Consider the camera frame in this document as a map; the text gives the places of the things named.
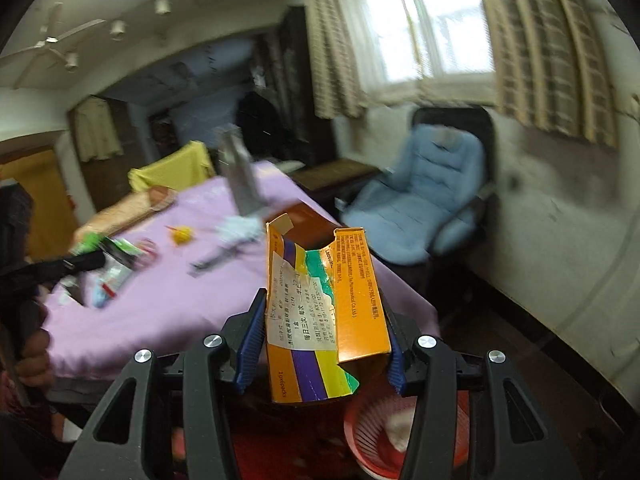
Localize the wooden side table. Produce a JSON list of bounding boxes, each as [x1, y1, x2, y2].
[[290, 157, 386, 206]]

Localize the dark wardrobe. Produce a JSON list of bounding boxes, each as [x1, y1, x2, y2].
[[252, 5, 336, 166]]

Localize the blue seat cushion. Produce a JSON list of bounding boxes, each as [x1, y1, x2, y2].
[[342, 125, 488, 263]]

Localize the yellow plastic toy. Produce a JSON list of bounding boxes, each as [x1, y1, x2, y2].
[[167, 225, 196, 247]]

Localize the orange wooden door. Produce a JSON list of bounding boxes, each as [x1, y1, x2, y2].
[[0, 145, 76, 261]]

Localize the clear plastic cup red contents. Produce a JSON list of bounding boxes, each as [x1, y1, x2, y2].
[[134, 239, 162, 264]]

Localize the orange cardboard medicine box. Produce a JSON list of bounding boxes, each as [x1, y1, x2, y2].
[[265, 213, 392, 404]]

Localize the metal bottle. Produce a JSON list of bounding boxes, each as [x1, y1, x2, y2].
[[216, 127, 268, 216]]

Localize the window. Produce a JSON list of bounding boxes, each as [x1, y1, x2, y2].
[[350, 0, 496, 86]]

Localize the dark hanging jacket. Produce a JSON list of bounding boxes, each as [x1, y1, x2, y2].
[[235, 91, 281, 161]]

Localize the white ceiling fan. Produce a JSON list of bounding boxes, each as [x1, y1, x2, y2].
[[0, 2, 108, 68]]

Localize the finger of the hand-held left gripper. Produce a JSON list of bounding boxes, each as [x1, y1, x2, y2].
[[30, 251, 106, 282]]

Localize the yellow cloth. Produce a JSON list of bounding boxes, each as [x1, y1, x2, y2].
[[129, 141, 216, 192]]

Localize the person's left hand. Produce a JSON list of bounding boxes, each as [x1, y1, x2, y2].
[[15, 327, 53, 388]]

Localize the beige hanging garment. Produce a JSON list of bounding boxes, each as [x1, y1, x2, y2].
[[72, 96, 123, 163]]

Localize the blue cushion chair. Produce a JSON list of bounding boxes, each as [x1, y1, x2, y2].
[[340, 106, 498, 286]]

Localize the green packet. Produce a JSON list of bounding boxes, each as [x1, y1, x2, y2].
[[70, 232, 108, 257]]

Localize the white crumpled tissue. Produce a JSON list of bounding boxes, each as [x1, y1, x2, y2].
[[215, 215, 266, 243]]

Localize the striped beige curtain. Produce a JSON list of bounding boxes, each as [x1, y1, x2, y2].
[[470, 0, 618, 148], [305, 0, 396, 121]]

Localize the purple bed sheet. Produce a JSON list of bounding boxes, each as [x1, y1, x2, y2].
[[40, 160, 441, 378]]

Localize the brown golden pillow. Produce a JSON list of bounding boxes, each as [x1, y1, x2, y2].
[[75, 185, 178, 241]]

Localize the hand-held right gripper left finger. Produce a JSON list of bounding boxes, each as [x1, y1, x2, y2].
[[60, 287, 268, 480]]

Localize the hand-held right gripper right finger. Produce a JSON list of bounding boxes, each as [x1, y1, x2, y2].
[[377, 295, 583, 480]]

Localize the ceiling lamp fixture with bulbs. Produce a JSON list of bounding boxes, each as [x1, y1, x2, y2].
[[62, 0, 203, 73]]

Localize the red plastic basket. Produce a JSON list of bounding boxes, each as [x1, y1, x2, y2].
[[343, 390, 471, 480]]

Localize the dark tassel strip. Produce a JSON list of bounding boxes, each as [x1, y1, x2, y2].
[[189, 240, 256, 276]]

